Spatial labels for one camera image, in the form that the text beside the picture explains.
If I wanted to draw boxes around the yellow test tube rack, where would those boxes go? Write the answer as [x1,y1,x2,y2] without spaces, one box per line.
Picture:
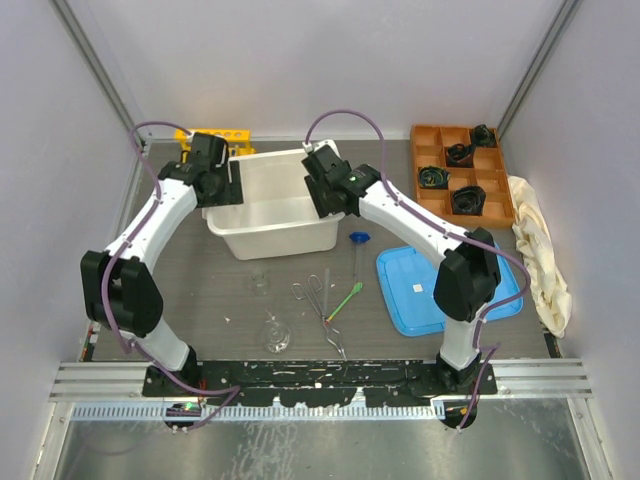
[174,128,256,157]

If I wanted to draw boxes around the blue handled brush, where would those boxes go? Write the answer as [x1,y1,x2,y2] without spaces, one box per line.
[349,231,371,283]

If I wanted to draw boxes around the white plastic bin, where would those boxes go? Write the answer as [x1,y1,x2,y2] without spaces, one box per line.
[202,149,344,260]

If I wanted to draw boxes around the metal crucible tongs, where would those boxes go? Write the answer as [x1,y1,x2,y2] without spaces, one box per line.
[291,274,347,361]

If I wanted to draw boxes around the small glass beaker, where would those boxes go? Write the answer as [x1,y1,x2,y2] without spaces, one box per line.
[249,268,270,295]

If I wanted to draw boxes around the glass funnel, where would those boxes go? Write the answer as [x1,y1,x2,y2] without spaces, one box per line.
[260,312,292,354]

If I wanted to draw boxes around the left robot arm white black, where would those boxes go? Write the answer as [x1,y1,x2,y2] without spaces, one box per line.
[80,131,244,396]

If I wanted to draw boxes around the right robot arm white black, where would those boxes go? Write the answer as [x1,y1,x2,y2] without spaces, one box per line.
[302,140,501,394]

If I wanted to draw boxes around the green plastic spatula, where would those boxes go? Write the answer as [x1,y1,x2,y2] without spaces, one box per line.
[326,282,363,323]

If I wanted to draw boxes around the orange compartment tray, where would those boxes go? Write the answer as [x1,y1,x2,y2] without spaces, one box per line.
[410,125,515,229]

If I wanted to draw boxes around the blue plastic tray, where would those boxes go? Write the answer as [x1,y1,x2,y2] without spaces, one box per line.
[376,246,524,337]

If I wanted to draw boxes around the cream cloth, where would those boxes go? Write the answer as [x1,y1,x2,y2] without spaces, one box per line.
[508,176,572,338]

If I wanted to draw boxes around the black cable bundle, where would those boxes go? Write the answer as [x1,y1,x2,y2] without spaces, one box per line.
[451,185,487,216]
[444,142,475,167]
[418,167,451,191]
[472,123,499,149]

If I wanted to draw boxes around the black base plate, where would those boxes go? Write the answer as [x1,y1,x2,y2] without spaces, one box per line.
[142,358,499,409]

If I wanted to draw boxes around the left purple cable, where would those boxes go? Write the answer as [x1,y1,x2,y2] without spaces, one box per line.
[102,120,241,434]

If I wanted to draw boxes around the purple cable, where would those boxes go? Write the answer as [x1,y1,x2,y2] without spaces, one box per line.
[102,120,241,434]
[304,109,531,434]

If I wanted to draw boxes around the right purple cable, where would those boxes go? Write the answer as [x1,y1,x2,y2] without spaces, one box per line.
[304,109,531,434]

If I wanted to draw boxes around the white slotted cable duct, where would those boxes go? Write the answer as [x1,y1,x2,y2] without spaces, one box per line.
[70,400,445,423]

